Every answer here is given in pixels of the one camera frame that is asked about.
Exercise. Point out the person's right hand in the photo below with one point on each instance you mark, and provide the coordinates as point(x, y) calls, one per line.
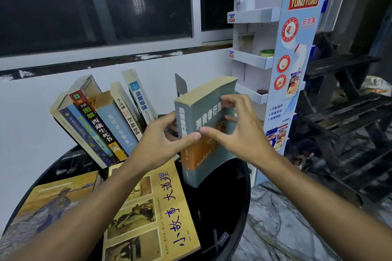
point(248, 138)

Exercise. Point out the person's left hand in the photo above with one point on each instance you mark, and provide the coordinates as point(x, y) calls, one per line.
point(153, 150)

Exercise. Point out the lavender Hanyu Pinyin dictionary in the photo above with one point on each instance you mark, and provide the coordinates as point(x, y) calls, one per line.
point(119, 129)

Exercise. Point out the cream book with barcode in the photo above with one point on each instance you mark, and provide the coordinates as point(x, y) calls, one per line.
point(125, 108)

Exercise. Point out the Understanding Business textbook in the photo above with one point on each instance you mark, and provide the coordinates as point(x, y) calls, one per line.
point(141, 98)

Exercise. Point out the large grey-teal book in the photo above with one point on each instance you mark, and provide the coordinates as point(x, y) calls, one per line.
point(202, 111)

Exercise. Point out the yellow book with black characters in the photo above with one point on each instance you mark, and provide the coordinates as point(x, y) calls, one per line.
point(165, 208)

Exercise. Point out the orange illustrated cover book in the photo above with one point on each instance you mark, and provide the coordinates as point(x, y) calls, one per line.
point(98, 126)

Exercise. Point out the row of books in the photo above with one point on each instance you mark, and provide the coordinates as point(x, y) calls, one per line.
point(180, 86)

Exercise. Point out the yellow book with blue spine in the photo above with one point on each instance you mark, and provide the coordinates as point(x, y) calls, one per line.
point(82, 138)

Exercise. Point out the grey cover book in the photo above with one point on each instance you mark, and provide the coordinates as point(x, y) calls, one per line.
point(58, 108)

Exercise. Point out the Van Gogh cover handbook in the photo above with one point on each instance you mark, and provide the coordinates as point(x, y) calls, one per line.
point(46, 202)

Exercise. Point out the person's right forearm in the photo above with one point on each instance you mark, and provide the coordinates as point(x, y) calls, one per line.
point(330, 218)

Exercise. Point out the person's left forearm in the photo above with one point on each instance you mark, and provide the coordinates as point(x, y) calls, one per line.
point(76, 224)

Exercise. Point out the small dark brown lid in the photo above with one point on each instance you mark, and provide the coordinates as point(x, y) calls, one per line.
point(262, 91)

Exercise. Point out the small white bottle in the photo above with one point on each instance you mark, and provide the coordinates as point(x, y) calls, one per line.
point(301, 160)

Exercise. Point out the round black table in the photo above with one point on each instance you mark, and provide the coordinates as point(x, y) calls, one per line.
point(220, 202)

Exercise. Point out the green tape roll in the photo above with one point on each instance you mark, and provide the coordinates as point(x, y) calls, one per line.
point(267, 52)

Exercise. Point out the white cardboard display stand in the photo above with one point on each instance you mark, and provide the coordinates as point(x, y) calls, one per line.
point(294, 56)

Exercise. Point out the clear glass cup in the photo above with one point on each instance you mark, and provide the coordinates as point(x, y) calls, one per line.
point(246, 43)

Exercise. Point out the dark wooden bench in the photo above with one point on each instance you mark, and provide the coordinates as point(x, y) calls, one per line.
point(346, 117)

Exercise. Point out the white plastic bag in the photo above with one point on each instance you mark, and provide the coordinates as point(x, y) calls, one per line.
point(376, 86)

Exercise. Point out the aluminium frame window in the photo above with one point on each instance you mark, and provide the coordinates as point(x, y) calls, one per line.
point(92, 4)

